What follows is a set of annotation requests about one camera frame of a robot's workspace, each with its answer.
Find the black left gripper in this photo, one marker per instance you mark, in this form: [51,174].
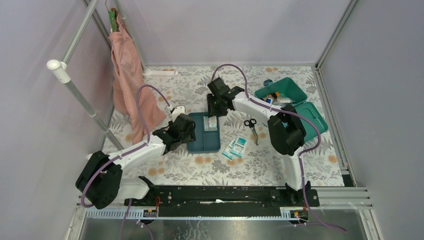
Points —
[187,124]

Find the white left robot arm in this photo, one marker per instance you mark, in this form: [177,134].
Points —
[101,181]

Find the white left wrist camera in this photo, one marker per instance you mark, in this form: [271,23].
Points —
[176,111]

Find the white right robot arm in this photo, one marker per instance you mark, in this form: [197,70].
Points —
[287,136]

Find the white rack foot rear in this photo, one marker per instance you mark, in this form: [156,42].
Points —
[160,73]

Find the teal medicine kit box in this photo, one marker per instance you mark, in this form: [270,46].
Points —
[288,88]

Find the white clothes rack pole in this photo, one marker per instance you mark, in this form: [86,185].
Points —
[58,68]

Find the dark teal divided tray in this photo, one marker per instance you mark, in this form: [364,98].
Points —
[206,141]

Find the black handled scissors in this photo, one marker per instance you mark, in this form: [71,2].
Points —
[251,124]

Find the brown orange-cap syrup bottle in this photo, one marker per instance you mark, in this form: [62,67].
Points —
[273,96]

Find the teal band-aid pack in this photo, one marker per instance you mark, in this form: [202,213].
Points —
[210,123]

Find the teal medical gauze packet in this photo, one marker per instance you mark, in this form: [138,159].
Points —
[239,146]

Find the floral table cloth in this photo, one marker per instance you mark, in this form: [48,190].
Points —
[260,164]

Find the pink hanging cloth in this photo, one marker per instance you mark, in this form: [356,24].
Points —
[144,113]

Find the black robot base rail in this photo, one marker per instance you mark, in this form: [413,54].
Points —
[224,201]

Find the dark teal round lid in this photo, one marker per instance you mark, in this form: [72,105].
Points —
[267,82]

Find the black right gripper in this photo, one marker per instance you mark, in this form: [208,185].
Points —
[211,111]

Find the green clothes hanger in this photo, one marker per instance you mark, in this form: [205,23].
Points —
[112,16]

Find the white gauze pad bag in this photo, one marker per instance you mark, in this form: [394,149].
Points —
[284,100]

